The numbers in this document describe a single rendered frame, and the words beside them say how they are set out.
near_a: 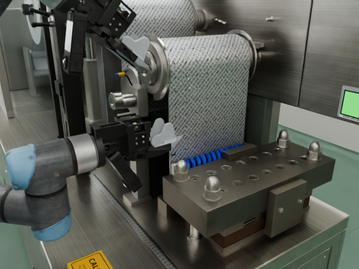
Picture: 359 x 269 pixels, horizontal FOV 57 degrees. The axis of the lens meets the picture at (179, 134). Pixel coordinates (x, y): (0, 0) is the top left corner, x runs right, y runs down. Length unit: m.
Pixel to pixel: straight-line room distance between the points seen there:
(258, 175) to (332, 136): 2.97
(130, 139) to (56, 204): 0.18
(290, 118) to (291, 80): 3.08
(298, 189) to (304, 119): 3.10
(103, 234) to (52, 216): 0.16
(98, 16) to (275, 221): 0.55
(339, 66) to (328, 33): 0.08
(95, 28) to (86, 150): 0.22
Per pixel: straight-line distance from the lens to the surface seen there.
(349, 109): 0.80
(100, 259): 0.70
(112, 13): 0.65
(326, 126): 3.72
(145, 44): 0.70
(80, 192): 0.96
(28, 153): 0.63
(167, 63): 0.70
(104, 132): 0.66
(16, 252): 2.31
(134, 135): 0.67
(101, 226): 0.82
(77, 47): 0.64
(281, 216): 0.77
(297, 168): 0.81
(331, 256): 0.96
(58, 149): 0.63
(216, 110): 0.81
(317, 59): 0.84
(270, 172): 0.79
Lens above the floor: 1.38
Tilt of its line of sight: 22 degrees down
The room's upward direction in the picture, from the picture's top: straight up
